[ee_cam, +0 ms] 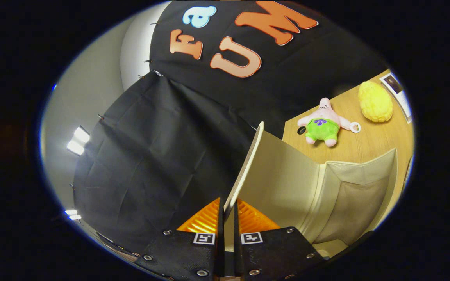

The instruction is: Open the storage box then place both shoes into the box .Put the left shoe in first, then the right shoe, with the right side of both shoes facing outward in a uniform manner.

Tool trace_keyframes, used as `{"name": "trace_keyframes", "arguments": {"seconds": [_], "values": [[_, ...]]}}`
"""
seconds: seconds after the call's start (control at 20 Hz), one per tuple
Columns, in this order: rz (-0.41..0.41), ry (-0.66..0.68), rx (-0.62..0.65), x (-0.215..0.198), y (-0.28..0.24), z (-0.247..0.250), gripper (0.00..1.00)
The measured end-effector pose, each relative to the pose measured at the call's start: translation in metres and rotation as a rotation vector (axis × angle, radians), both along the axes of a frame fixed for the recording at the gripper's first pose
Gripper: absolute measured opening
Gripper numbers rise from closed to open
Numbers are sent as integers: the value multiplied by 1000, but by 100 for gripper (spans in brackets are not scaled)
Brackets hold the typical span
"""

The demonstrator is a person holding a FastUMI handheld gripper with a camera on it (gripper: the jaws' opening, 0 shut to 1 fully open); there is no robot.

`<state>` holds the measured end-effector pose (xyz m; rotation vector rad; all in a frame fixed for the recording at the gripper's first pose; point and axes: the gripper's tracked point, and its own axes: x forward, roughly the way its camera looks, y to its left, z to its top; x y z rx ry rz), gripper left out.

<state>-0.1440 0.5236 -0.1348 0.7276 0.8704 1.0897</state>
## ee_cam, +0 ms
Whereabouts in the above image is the white portrait cover book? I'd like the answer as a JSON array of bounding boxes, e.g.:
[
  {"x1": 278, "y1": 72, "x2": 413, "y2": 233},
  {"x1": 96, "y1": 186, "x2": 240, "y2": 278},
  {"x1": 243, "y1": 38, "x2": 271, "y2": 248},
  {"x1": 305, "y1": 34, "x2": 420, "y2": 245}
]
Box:
[{"x1": 379, "y1": 72, "x2": 413, "y2": 124}]

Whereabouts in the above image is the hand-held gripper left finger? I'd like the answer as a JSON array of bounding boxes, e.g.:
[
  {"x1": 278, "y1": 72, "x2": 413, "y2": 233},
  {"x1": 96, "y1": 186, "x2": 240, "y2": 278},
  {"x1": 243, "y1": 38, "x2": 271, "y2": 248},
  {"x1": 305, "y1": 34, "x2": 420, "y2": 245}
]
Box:
[{"x1": 135, "y1": 197, "x2": 226, "y2": 280}]

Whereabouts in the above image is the black backdrop cloth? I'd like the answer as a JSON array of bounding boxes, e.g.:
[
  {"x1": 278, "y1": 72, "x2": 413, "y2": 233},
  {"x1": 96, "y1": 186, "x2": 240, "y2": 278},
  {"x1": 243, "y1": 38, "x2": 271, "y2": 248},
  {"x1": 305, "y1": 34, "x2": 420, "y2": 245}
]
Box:
[{"x1": 72, "y1": 0, "x2": 390, "y2": 255}]

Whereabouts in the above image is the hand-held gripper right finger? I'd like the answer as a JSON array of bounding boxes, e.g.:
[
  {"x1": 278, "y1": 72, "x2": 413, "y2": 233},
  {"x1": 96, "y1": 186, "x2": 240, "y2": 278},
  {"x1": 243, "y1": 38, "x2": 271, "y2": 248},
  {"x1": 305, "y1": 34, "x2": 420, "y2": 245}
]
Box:
[{"x1": 232, "y1": 199, "x2": 327, "y2": 281}]

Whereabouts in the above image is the pink star plush toy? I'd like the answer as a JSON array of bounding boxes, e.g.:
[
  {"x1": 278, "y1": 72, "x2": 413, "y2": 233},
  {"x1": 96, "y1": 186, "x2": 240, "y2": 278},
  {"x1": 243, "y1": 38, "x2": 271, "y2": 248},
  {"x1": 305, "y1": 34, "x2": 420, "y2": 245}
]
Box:
[{"x1": 297, "y1": 98, "x2": 362, "y2": 148}]

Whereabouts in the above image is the beige fabric storage box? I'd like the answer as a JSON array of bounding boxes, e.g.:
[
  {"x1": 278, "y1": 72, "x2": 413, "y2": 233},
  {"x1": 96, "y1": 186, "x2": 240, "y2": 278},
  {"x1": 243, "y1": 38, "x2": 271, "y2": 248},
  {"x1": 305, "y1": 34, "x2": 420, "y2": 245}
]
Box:
[{"x1": 223, "y1": 121, "x2": 400, "y2": 259}]

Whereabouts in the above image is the yellow round plush toy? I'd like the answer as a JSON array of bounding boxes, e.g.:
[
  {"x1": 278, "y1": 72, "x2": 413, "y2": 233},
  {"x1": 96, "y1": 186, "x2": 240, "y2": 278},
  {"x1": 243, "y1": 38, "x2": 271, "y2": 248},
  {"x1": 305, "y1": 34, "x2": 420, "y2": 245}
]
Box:
[{"x1": 357, "y1": 80, "x2": 394, "y2": 123}]

